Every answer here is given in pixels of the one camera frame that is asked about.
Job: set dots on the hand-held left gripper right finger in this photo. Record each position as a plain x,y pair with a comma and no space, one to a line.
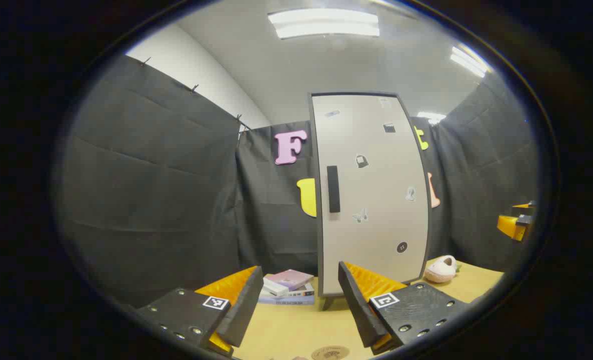
357,305

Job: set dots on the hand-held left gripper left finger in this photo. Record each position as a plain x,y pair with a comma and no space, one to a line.
244,305

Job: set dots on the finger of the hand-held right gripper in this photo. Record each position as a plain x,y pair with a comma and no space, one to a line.
524,209
510,226

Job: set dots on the round brown coaster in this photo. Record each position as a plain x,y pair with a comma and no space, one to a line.
330,353

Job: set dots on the grey cabinet door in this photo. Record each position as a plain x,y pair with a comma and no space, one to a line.
376,200

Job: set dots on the dark grey cabinet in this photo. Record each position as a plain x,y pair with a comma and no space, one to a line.
327,302

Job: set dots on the small white box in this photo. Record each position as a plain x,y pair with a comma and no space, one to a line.
275,287

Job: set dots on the grey book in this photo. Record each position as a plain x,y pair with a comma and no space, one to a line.
301,291

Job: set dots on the ceiling light panel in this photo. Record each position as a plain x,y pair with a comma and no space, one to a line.
324,22
431,117
469,61

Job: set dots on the black backdrop cloth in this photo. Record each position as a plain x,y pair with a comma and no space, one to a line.
151,200

